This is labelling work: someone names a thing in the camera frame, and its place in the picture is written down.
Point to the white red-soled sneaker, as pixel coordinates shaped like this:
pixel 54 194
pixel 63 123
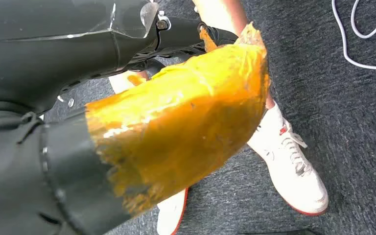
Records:
pixel 170 214
pixel 291 175

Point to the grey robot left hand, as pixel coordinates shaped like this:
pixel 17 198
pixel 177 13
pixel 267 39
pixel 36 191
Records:
pixel 61 58

